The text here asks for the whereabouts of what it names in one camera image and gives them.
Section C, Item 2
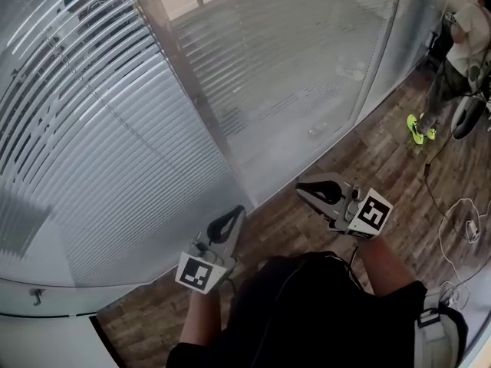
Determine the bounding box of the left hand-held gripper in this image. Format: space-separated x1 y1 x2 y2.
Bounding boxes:
175 204 247 294

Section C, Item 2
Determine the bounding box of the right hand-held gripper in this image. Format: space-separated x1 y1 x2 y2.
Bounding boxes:
295 172 394 241

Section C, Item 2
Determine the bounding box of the sliding glass door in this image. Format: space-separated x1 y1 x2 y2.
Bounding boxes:
0 0 254 287

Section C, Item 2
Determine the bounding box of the person's left forearm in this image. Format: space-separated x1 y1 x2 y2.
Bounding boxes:
178 291 223 347

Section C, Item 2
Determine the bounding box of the person's right forearm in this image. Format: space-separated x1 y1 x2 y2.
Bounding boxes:
356 238 417 298

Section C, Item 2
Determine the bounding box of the person's black shirt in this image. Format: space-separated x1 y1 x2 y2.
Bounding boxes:
166 249 469 368

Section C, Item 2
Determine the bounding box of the black skirting board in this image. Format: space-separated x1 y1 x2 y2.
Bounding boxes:
90 316 116 368

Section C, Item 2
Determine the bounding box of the frosted glass door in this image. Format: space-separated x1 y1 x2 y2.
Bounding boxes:
0 278 154 317

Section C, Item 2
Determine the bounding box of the black office chair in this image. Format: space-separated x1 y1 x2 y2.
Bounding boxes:
425 25 461 68

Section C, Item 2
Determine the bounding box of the white floor cable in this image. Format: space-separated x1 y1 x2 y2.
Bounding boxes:
437 195 491 310

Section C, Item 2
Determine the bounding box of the grey shoulder bag strap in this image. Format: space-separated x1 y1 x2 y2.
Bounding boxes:
416 287 461 368

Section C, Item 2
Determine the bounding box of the grey window frame post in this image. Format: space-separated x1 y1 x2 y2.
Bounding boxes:
126 0 255 209

